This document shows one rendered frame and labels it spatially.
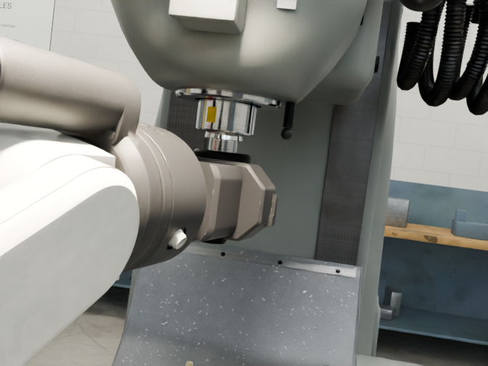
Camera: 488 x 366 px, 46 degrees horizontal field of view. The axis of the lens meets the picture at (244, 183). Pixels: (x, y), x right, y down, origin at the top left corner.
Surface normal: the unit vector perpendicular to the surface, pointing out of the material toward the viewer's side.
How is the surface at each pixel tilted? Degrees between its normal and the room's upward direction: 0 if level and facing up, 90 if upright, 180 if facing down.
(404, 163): 90
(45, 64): 59
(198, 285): 64
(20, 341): 101
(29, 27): 90
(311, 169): 90
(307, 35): 108
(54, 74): 71
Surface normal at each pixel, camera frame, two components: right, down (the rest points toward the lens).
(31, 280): 0.88, 0.33
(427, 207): -0.13, 0.04
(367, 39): 0.33, 0.09
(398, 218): -0.33, 0.01
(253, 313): -0.06, -0.42
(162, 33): -0.43, 0.24
